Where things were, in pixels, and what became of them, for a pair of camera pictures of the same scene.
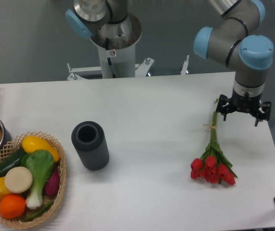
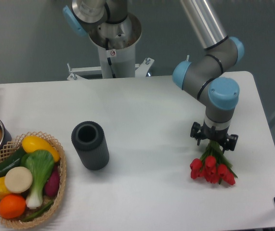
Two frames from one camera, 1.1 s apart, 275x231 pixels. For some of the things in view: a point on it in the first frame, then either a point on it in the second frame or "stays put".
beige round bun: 18,179 stays put
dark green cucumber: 12,160 stays put
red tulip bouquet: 214,166 stays put
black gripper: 239,102 -> 213,134
